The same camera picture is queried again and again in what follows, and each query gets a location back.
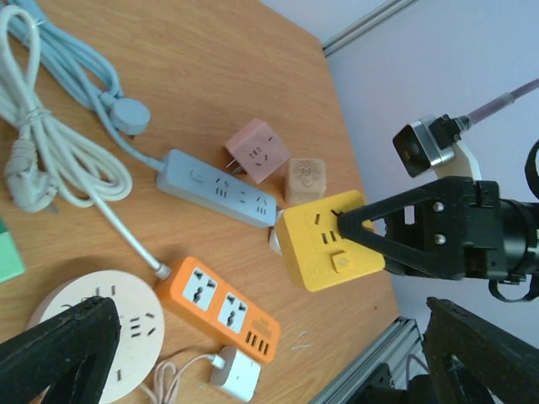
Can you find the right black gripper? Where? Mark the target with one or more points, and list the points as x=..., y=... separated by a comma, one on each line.
x=450, y=228

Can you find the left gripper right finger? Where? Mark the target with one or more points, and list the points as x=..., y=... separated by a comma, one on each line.
x=473, y=361

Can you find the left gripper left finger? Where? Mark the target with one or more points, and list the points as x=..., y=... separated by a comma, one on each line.
x=67, y=357

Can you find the yellow cube socket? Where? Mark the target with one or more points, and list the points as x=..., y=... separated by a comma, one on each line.
x=316, y=256

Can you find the pink cube socket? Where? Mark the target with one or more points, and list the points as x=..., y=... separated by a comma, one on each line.
x=257, y=150

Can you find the blue power strip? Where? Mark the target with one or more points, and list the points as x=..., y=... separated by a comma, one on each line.
x=189, y=178

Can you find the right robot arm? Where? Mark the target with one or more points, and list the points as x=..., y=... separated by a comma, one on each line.
x=520, y=241

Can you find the green plug adapter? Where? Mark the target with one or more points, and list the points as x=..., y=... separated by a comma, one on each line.
x=11, y=263

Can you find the white square plug adapter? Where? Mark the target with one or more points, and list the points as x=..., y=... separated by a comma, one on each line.
x=274, y=242

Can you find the pink round power socket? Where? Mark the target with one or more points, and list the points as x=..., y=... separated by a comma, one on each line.
x=141, y=323

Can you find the beige cube socket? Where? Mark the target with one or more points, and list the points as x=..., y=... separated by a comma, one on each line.
x=305, y=180

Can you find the orange power strip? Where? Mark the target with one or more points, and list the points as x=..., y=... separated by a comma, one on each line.
x=199, y=296

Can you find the white USB charger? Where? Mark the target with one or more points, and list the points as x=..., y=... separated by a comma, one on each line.
x=235, y=373

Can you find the aluminium rail frame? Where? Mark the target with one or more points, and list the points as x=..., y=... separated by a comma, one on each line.
x=380, y=81

